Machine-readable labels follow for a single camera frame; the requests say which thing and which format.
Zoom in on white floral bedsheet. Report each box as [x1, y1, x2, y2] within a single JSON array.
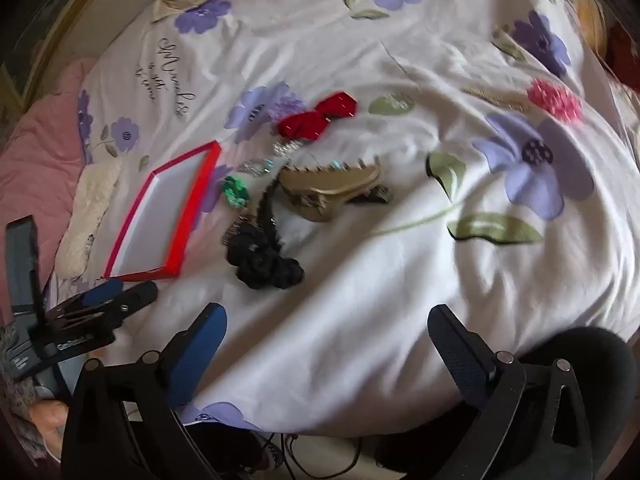
[[50, 0, 640, 441]]

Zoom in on gold framed picture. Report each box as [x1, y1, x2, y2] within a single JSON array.
[[15, 0, 126, 106]]

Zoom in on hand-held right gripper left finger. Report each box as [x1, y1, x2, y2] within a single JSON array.
[[60, 302, 229, 480]]

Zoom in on pink flower hair accessory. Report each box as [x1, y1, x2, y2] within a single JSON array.
[[526, 77, 585, 123]]

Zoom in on silver teal hair clip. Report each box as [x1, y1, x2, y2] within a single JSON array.
[[237, 157, 276, 178]]

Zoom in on purple scrunchie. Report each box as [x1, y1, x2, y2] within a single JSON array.
[[270, 97, 307, 122]]

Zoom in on cream quilted cloth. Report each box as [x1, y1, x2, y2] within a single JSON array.
[[54, 160, 123, 281]]

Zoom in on black hair comb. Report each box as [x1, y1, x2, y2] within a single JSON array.
[[222, 162, 293, 253]]

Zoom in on person's left forearm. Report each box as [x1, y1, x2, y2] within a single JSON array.
[[0, 360, 51, 466]]

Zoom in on beige claw hair clip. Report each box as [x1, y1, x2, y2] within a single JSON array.
[[277, 156, 385, 223]]

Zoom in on green flower hair tie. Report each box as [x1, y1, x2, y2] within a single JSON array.
[[222, 175, 251, 207]]

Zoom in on pink blanket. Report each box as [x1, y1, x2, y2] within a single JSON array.
[[0, 57, 101, 321]]

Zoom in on red shallow box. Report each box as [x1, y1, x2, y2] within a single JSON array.
[[102, 141, 222, 282]]

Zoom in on person's left hand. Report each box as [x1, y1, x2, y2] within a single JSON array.
[[27, 400, 71, 461]]

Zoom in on black scrunchie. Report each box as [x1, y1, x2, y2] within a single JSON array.
[[225, 222, 306, 291]]

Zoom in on red scrunchie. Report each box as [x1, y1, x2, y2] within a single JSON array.
[[276, 91, 359, 142]]

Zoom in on black cable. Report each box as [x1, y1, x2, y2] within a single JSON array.
[[260, 432, 363, 479]]

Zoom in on black fabric chair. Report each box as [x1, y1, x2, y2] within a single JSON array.
[[375, 326, 632, 480]]

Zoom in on gold pearl hair clip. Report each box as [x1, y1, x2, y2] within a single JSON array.
[[462, 85, 531, 113]]

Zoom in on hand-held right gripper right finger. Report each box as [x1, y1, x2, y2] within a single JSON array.
[[427, 304, 596, 480]]

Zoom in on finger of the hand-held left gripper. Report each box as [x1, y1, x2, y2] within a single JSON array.
[[50, 281, 160, 333], [45, 279, 125, 322]]

